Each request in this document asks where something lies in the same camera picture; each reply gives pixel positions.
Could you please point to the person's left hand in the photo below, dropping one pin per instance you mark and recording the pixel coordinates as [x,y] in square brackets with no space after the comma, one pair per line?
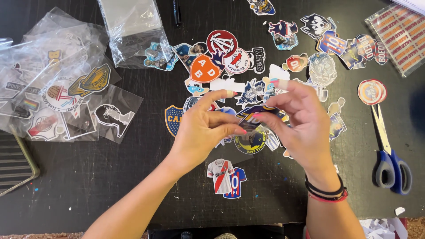
[196,129]

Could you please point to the person's right hand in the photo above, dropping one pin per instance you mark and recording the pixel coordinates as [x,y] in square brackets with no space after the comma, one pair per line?
[305,129]

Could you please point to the blue yellow sticker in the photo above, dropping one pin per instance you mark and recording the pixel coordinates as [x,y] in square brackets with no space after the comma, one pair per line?
[247,123]

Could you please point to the white red-sash jersey sticker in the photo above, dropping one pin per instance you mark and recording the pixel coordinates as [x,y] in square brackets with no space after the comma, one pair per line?
[219,176]

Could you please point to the blue red striped jersey sticker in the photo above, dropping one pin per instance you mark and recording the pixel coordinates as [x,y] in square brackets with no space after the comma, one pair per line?
[239,181]

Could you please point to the round red striped sticker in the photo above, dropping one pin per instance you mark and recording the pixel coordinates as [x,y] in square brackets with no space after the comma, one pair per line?
[372,92]

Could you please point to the pile of loose cut-out stickers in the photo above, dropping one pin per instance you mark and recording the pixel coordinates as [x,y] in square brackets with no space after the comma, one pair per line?
[221,43]

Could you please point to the black pen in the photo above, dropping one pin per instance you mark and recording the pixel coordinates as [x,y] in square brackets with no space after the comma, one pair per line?
[176,11]

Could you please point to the stack of empty clear sleeves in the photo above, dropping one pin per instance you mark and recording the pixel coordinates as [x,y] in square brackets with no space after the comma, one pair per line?
[132,23]

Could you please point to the small white paper scrap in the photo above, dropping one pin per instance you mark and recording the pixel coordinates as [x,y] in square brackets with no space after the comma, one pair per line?
[399,210]

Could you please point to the heap of white paper scraps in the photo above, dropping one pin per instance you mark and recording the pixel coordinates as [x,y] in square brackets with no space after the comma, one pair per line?
[381,229]

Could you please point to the bagged orange label sticker sheet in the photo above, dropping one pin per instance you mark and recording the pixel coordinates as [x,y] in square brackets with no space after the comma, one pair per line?
[401,36]

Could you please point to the heap of bagged stickers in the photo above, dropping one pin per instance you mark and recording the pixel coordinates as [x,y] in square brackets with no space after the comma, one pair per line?
[59,94]

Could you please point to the white spiral notebook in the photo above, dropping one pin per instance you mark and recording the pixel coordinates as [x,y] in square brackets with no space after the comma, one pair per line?
[413,5]

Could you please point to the metal frame chair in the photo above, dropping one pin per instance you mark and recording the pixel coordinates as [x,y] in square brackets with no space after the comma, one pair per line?
[16,162]

